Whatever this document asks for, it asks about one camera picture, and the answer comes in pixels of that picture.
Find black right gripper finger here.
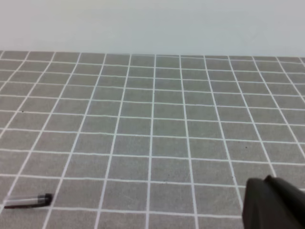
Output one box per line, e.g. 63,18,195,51
242,175,305,229

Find clear pen cap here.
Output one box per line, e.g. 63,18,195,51
4,193,53,209

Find grey grid tablecloth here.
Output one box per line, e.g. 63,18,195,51
0,51,305,229

